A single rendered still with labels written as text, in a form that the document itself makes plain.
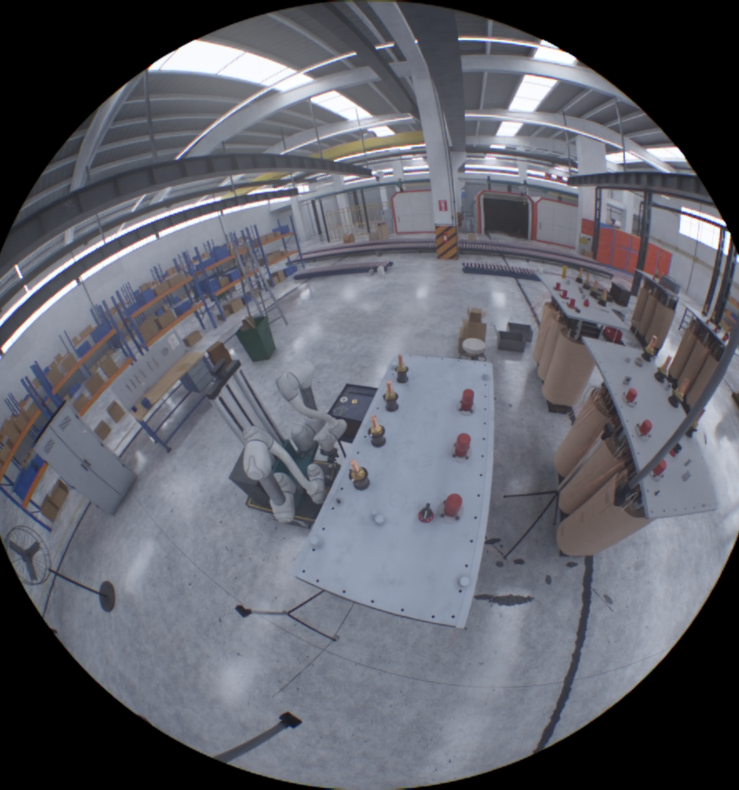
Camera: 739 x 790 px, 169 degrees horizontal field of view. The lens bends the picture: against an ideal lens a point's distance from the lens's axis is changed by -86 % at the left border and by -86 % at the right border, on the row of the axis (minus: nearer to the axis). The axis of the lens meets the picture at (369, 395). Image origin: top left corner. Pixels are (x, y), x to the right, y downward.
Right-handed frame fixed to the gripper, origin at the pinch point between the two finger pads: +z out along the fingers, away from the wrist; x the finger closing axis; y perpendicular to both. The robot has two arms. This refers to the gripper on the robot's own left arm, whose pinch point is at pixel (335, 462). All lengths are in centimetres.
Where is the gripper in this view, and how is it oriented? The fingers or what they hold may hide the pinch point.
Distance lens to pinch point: 222.4
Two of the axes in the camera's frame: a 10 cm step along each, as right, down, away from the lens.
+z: 1.5, 7.3, 6.7
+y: 9.7, 0.0, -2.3
